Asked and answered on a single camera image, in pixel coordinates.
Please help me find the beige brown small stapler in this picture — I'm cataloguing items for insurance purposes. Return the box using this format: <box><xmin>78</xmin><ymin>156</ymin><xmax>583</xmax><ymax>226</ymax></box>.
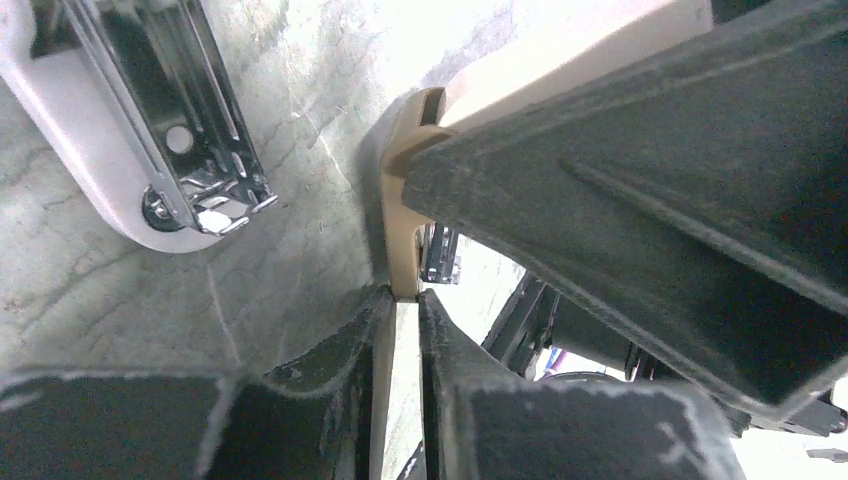
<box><xmin>377</xmin><ymin>1</ymin><xmax>717</xmax><ymax>303</ymax></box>

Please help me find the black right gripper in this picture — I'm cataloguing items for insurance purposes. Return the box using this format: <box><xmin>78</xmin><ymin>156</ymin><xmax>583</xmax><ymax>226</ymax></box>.
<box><xmin>411</xmin><ymin>1</ymin><xmax>847</xmax><ymax>438</ymax></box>

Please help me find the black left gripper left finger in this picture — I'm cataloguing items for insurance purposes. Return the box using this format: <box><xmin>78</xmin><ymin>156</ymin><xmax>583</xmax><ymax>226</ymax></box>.
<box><xmin>1</xmin><ymin>287</ymin><xmax>395</xmax><ymax>479</ymax></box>

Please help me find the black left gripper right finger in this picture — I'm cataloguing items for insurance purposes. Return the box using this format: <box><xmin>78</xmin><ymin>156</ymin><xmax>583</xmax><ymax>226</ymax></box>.
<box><xmin>418</xmin><ymin>290</ymin><xmax>744</xmax><ymax>479</ymax></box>

